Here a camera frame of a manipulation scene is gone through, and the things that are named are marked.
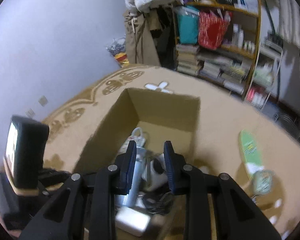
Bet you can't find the white power adapter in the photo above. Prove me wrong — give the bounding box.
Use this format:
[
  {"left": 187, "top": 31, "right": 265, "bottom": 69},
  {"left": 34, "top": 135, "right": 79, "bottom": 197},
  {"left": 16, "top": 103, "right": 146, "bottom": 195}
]
[{"left": 141, "top": 154, "right": 168, "bottom": 192}]

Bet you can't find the white wire cart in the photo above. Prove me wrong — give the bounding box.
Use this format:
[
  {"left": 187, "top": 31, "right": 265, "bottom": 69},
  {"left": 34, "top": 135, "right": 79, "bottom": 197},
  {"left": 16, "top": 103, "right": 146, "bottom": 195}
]
[{"left": 245, "top": 39, "right": 282, "bottom": 110}]

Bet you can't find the white charger block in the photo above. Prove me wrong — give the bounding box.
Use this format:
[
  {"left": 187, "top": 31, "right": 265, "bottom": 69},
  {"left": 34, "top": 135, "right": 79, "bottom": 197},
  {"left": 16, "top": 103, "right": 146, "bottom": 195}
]
[{"left": 115, "top": 206, "right": 151, "bottom": 237}]

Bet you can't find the stack of books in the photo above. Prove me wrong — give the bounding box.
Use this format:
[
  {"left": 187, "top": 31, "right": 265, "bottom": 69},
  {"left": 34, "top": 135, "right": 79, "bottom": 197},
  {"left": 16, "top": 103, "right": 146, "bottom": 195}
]
[{"left": 176, "top": 44, "right": 202, "bottom": 76}]

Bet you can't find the plastic bag of toys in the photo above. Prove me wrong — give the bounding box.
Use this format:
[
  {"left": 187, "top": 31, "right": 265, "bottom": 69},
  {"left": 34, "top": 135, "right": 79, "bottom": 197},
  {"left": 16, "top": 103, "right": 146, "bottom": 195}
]
[{"left": 106, "top": 37, "right": 129, "bottom": 67}]

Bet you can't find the wooden bookshelf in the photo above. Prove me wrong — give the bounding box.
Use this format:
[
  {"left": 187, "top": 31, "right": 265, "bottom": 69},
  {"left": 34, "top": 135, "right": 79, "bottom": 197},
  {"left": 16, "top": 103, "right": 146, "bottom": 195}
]
[{"left": 173, "top": 0, "right": 261, "bottom": 98}]

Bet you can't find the red gift bag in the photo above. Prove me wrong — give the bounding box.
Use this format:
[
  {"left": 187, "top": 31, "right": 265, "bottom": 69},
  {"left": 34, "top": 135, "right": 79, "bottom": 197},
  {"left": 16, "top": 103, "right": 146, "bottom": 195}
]
[{"left": 198, "top": 10, "right": 232, "bottom": 50}]

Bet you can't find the tan hanging coat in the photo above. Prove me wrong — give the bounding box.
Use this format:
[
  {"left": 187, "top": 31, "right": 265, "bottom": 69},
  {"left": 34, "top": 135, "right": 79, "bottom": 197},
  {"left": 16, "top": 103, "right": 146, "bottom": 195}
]
[{"left": 123, "top": 10, "right": 161, "bottom": 67}]

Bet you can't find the green mini skateboard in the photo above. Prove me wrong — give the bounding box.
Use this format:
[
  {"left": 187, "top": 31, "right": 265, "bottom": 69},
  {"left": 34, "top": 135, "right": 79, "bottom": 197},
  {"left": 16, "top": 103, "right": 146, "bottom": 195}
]
[{"left": 239, "top": 130, "right": 264, "bottom": 180}]

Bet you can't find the teal bag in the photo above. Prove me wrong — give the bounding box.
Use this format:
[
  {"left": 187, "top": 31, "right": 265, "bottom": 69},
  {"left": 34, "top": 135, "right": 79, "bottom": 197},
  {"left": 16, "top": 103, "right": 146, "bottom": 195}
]
[{"left": 174, "top": 5, "right": 199, "bottom": 44}]

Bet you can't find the green earbud case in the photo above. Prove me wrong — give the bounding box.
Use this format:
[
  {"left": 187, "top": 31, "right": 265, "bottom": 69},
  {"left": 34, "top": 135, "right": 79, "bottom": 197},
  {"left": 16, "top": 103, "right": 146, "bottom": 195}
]
[{"left": 253, "top": 170, "right": 274, "bottom": 195}]

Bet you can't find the beige patterned rug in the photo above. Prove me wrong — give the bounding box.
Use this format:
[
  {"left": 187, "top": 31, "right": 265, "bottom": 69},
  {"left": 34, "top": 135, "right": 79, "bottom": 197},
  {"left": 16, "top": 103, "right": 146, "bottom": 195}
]
[{"left": 44, "top": 65, "right": 300, "bottom": 239}]

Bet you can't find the brown cardboard box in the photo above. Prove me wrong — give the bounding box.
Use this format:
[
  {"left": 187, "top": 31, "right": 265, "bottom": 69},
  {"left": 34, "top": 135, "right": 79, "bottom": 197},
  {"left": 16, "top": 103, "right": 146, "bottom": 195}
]
[{"left": 73, "top": 87, "right": 201, "bottom": 240}]

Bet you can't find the phone on left gripper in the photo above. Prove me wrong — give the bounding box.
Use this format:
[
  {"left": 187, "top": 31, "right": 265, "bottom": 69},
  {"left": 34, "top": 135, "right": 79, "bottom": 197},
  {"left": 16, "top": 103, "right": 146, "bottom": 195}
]
[{"left": 4, "top": 115, "right": 50, "bottom": 191}]

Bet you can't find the white remote control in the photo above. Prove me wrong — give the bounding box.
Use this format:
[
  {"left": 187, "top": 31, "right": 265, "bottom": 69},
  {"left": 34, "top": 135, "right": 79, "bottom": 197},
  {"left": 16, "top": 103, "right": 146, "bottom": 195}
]
[{"left": 119, "top": 127, "right": 146, "bottom": 154}]

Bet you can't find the white wall socket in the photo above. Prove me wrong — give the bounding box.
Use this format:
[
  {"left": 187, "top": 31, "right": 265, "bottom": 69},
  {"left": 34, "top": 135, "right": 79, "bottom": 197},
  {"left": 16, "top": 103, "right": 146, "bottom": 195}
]
[
  {"left": 38, "top": 95, "right": 48, "bottom": 107},
  {"left": 25, "top": 108, "right": 35, "bottom": 119}
]

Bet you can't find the light blue device with loop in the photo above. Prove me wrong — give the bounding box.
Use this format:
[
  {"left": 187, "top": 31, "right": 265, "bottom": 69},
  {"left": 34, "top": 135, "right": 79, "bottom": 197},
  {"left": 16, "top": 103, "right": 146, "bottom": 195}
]
[{"left": 115, "top": 147, "right": 147, "bottom": 207}]

